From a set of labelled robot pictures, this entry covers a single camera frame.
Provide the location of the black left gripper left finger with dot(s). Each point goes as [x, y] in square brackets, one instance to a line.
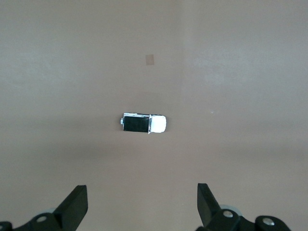
[72, 207]

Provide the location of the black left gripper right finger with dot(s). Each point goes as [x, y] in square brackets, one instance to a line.
[208, 207]

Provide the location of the white jeep toy black roof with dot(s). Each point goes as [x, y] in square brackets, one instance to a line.
[157, 125]

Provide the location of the brown tape patch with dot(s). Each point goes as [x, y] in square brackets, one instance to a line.
[150, 60]

